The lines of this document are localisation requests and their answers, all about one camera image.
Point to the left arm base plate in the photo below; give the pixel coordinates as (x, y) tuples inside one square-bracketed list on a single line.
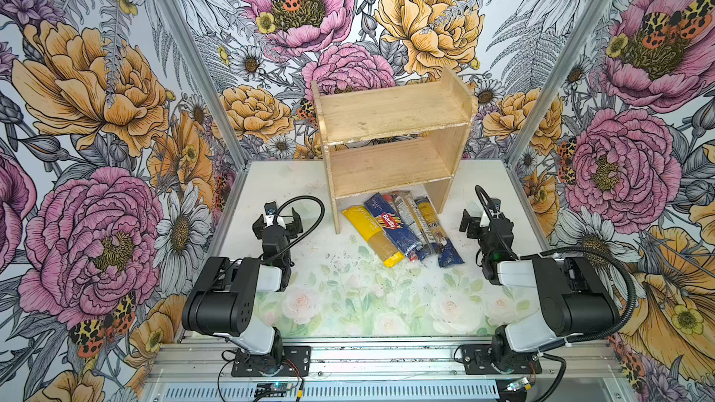
[(290, 361)]

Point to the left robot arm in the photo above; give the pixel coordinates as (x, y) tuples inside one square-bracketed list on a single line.
[(221, 303)]

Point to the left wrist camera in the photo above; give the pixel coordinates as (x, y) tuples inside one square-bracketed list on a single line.
[(270, 209)]

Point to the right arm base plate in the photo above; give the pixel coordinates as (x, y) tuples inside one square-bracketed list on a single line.
[(478, 359)]

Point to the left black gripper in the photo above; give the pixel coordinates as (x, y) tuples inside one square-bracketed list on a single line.
[(276, 223)]

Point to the yellow blue spaghetti bag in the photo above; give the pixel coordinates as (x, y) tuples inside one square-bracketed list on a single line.
[(447, 253)]

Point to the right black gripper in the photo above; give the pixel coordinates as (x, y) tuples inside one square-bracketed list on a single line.
[(486, 223)]

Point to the left green circuit board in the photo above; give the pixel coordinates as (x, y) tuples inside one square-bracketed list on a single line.
[(272, 390)]

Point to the right green circuit board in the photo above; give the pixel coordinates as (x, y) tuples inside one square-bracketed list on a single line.
[(522, 384)]

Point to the aluminium front rail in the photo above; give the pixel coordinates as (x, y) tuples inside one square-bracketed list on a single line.
[(199, 360)]

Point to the red spaghetti bag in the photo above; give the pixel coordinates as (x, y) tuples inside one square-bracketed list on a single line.
[(406, 222)]

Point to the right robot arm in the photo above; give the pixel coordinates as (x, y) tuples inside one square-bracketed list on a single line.
[(572, 301)]

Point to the blue Barilla pasta box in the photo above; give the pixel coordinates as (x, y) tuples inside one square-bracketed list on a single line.
[(391, 224)]

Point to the wooden two-tier shelf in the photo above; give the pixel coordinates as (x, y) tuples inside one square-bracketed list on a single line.
[(382, 140)]

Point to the green circuit board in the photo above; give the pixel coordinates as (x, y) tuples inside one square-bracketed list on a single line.
[(522, 384), (272, 390)]

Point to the clear blue-end spaghetti bag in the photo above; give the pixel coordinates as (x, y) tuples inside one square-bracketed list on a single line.
[(406, 202)]

